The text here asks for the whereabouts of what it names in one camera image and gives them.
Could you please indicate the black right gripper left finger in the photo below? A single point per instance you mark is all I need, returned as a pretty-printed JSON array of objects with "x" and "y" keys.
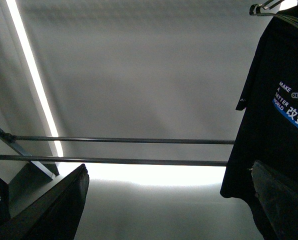
[{"x": 53, "y": 216}]

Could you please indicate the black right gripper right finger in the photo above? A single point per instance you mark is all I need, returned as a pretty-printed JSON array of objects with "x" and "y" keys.
[{"x": 277, "y": 196}]

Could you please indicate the black printed t-shirt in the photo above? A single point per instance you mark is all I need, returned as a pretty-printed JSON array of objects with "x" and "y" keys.
[{"x": 269, "y": 128}]

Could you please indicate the silver metal clothes hanger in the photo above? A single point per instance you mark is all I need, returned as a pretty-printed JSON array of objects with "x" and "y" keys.
[{"x": 265, "y": 10}]

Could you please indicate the grey metal drying rack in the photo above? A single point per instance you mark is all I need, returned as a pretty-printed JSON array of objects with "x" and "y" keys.
[{"x": 38, "y": 161}]

